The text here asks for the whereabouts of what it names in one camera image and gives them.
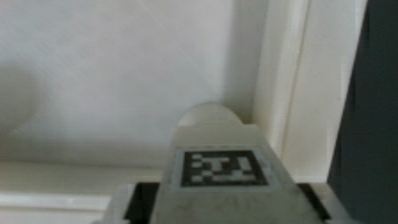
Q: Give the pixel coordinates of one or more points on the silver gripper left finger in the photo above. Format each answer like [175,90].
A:
[132,204]

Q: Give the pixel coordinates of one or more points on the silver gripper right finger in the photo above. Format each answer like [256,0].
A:
[326,203]

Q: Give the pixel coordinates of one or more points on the white table leg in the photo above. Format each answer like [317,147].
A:
[226,185]

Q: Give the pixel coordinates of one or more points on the white square table top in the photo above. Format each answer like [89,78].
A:
[112,63]

